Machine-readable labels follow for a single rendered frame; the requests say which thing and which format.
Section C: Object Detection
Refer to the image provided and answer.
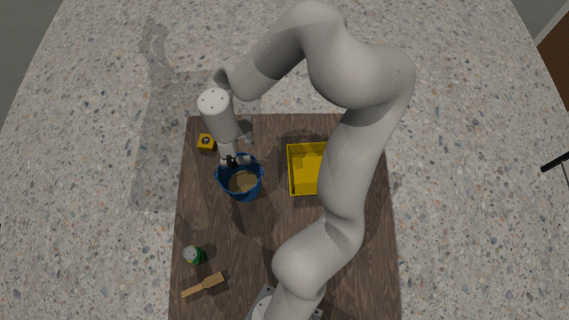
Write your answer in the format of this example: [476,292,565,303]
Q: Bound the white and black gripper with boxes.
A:
[217,140,238,170]

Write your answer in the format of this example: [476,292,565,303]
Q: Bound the blue bucket with handle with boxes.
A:
[213,152,265,203]

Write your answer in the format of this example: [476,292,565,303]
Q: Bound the olive-yellow shallow tray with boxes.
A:
[286,142,326,196]

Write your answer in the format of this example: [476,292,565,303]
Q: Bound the green drink can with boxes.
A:
[183,245,206,265]

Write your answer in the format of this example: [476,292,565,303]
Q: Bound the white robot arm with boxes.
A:
[196,0,416,320]

